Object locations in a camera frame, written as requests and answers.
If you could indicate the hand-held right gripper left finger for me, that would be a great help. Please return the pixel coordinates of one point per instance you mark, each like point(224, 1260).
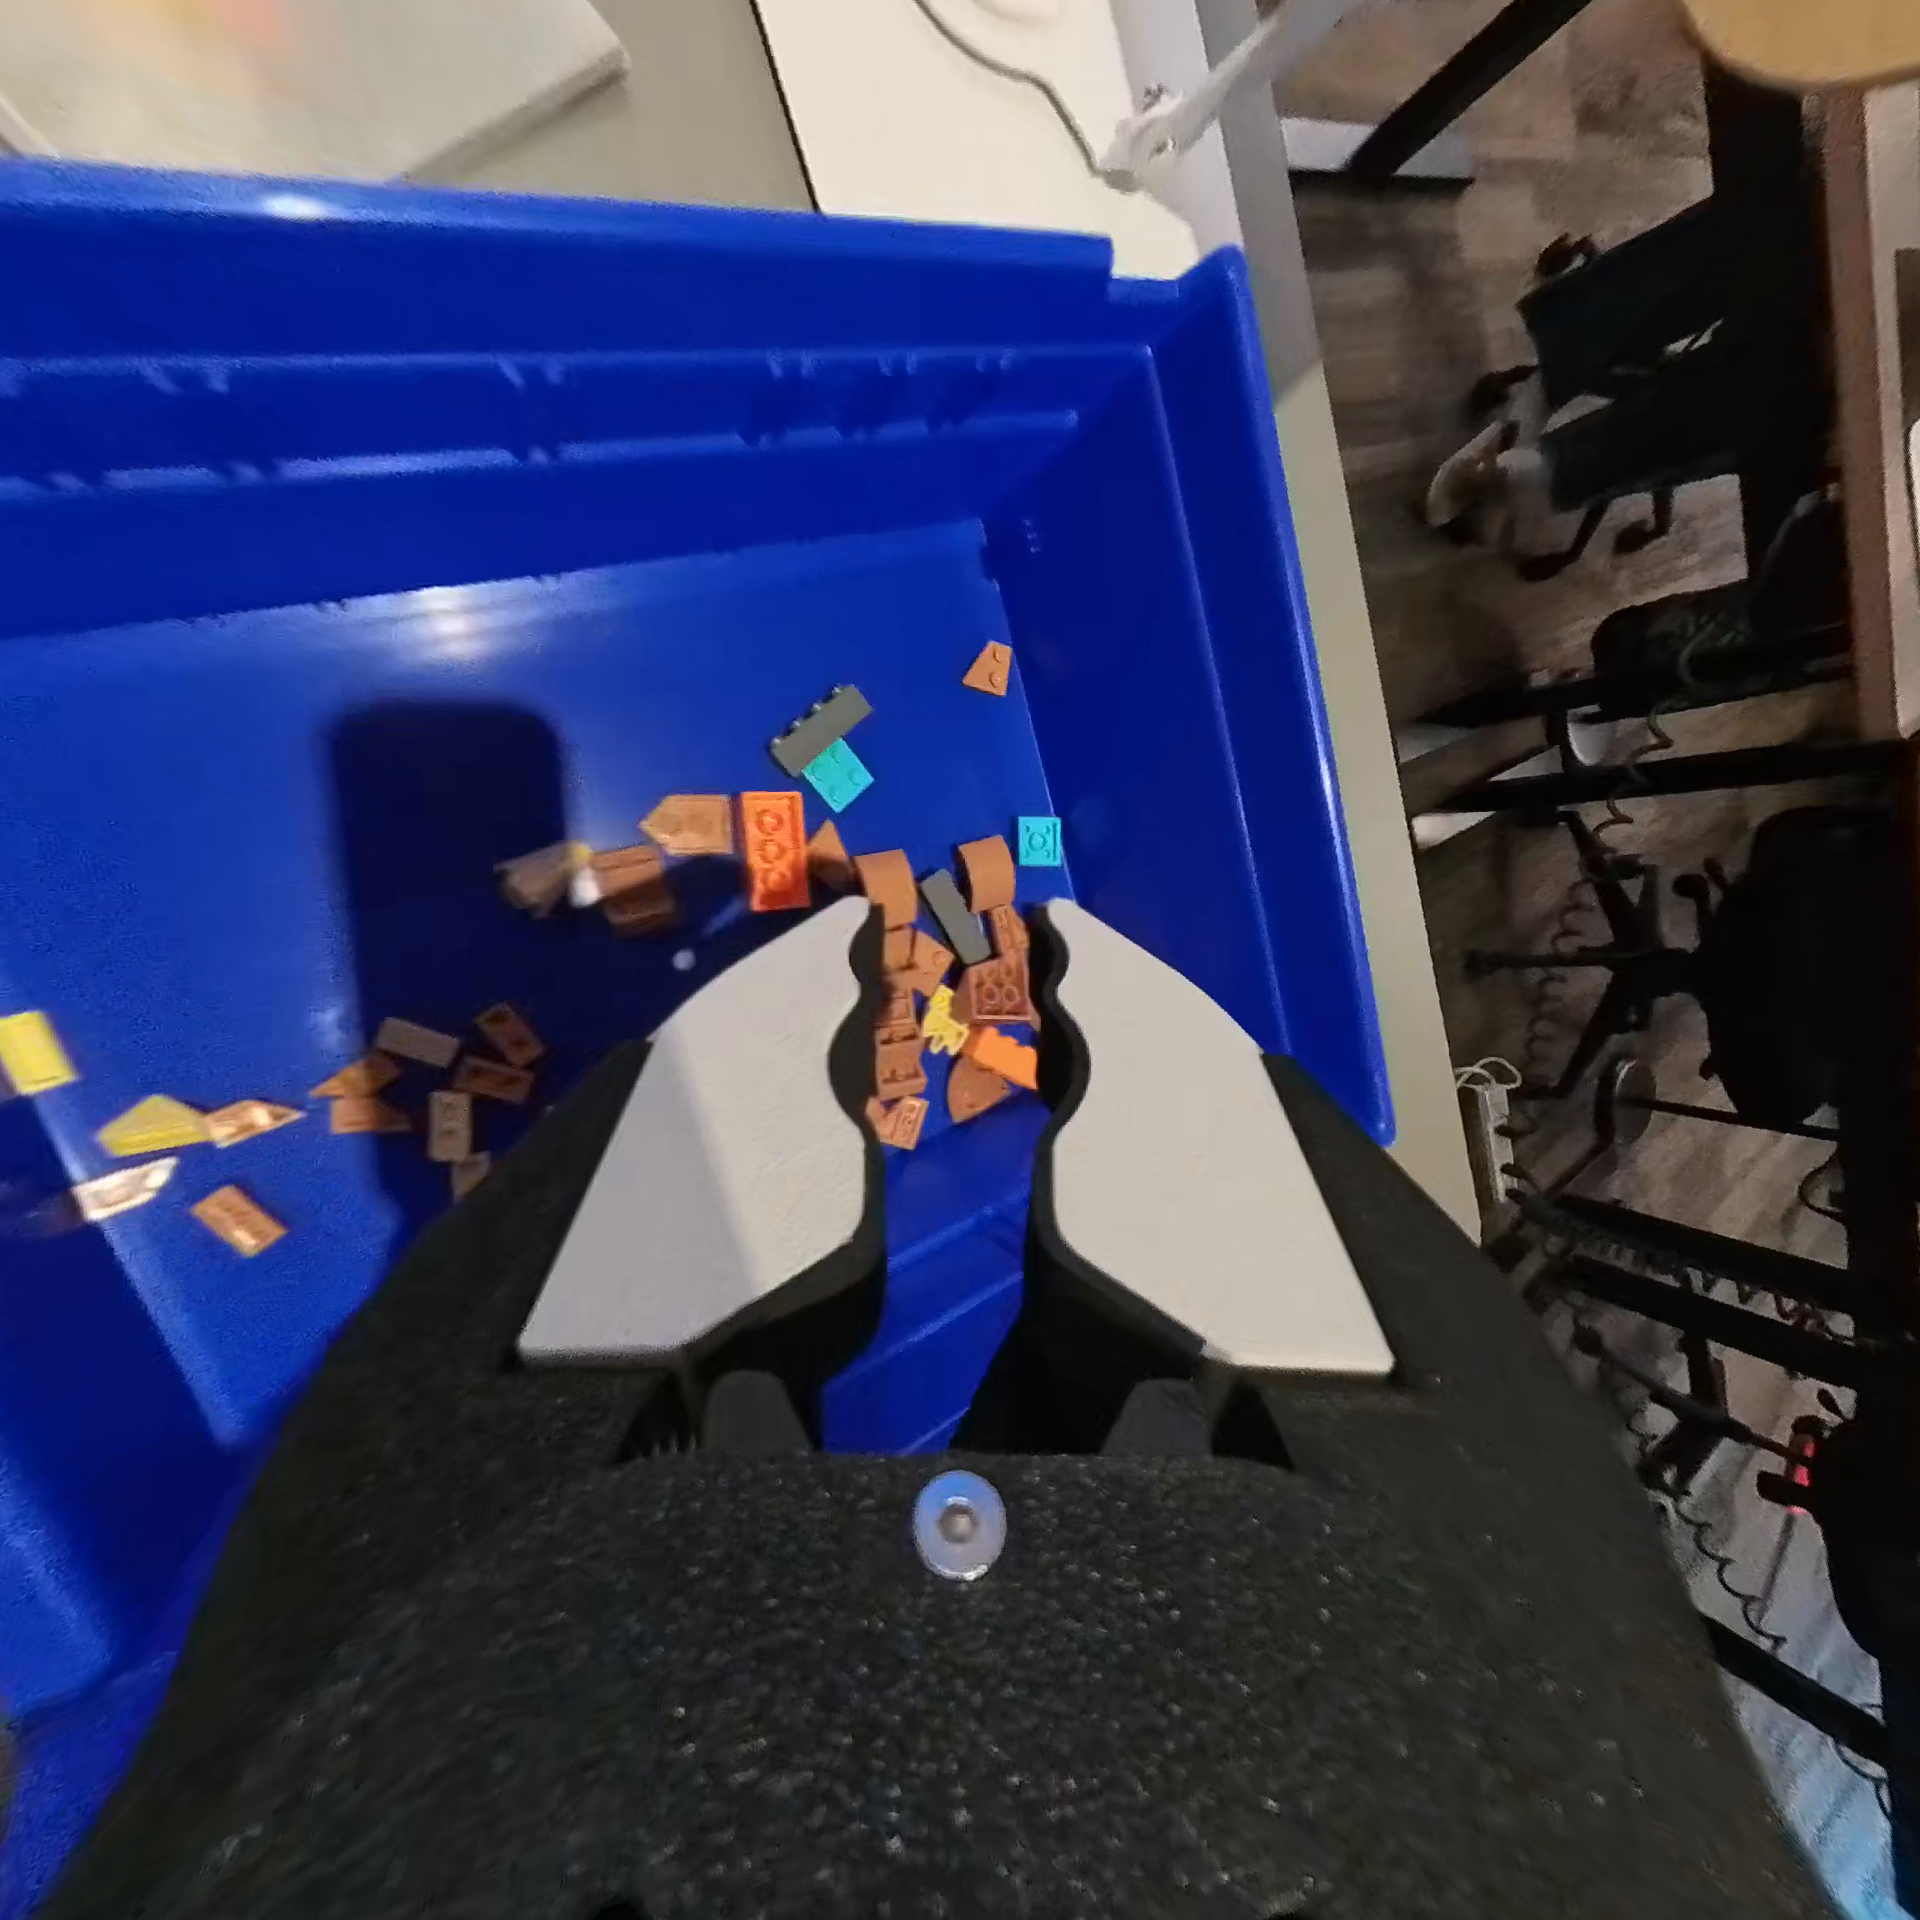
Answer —
point(705, 1171)

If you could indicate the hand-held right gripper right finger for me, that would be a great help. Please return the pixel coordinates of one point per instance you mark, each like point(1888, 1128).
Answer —
point(1198, 1185)

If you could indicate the white stand base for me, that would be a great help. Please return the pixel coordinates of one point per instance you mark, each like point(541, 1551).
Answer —
point(300, 77)

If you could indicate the pile of small toy bricks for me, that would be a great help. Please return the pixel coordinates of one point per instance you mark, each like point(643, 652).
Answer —
point(771, 857)

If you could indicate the white power strip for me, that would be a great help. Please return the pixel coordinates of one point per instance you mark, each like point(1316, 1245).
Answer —
point(1487, 1118)

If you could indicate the blue plastic bin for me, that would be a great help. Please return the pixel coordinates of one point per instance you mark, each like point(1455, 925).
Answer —
point(453, 494)

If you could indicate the black office chair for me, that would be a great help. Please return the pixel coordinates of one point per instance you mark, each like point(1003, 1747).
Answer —
point(1651, 344)
point(1755, 961)

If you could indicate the wooden table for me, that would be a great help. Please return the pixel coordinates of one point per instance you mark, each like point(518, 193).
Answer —
point(1869, 452)

